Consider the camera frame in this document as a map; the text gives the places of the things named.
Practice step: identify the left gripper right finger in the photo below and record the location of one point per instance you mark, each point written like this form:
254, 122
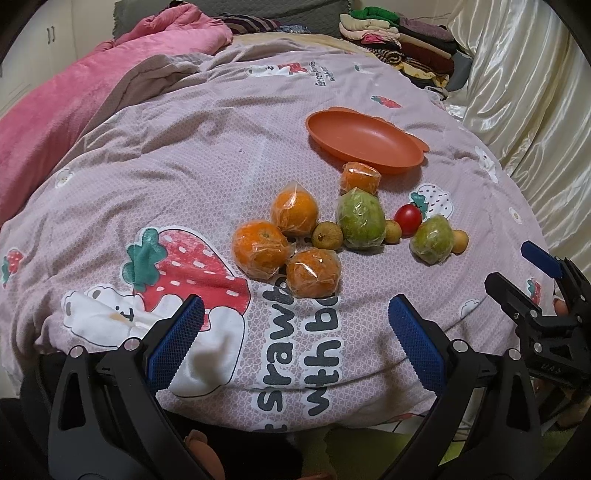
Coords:
505, 439

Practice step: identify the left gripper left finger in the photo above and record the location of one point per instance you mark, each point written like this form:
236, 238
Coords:
106, 422

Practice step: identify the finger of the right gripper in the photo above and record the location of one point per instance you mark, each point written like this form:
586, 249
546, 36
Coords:
513, 302
543, 260

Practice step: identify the yellow longan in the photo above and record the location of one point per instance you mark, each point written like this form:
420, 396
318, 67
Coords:
461, 242
393, 232

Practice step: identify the small green fruit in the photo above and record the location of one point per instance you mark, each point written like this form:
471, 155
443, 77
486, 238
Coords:
434, 240

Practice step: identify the red tomato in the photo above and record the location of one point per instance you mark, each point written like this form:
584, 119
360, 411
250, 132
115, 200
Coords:
409, 217

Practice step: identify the large green fruit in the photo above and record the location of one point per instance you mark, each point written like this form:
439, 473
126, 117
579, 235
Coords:
361, 218

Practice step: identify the small orange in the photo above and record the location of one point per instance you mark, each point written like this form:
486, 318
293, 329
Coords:
361, 176

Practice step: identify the brown longan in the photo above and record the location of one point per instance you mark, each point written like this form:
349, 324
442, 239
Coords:
327, 235

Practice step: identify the orange front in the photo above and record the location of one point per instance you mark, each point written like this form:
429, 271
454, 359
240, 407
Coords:
314, 273

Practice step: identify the large orange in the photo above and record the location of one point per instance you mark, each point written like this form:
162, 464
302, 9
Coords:
260, 249

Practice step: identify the person right hand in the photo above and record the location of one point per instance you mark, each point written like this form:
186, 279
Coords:
570, 411

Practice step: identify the person left hand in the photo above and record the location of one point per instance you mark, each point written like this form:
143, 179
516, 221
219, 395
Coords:
197, 443

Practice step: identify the cream satin curtain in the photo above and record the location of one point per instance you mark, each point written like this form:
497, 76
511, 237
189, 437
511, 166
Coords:
528, 99

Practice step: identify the orange plastic plate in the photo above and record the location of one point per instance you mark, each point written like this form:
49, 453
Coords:
352, 136

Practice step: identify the stack of folded clothes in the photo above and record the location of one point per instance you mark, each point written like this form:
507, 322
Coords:
427, 54

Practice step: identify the grey quilted headboard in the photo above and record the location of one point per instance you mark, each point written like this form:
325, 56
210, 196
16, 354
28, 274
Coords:
319, 16

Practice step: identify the pink fleece blanket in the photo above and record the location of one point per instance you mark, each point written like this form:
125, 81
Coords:
40, 129

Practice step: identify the striped dark pillow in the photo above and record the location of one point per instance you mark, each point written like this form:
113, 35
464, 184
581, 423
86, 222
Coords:
240, 24

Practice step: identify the white wardrobe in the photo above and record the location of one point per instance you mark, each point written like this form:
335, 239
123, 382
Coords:
57, 35

